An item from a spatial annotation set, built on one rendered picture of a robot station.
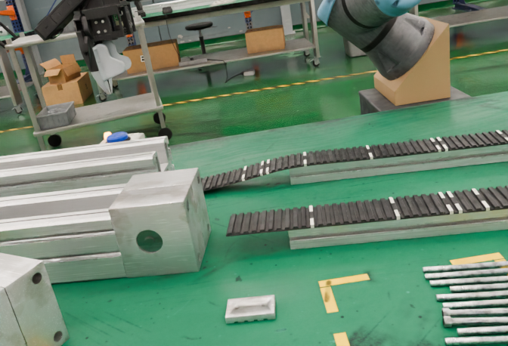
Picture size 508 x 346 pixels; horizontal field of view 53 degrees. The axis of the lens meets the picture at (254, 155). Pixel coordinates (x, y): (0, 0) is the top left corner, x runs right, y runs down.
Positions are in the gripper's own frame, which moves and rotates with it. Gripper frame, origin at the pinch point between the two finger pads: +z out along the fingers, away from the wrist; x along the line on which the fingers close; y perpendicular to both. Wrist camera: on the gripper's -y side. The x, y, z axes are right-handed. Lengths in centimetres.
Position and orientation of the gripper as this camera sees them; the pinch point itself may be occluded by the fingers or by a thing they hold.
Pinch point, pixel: (103, 88)
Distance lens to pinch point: 96.2
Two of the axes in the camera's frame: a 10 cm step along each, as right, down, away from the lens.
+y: 9.9, -1.2, -1.2
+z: 1.5, 9.2, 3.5
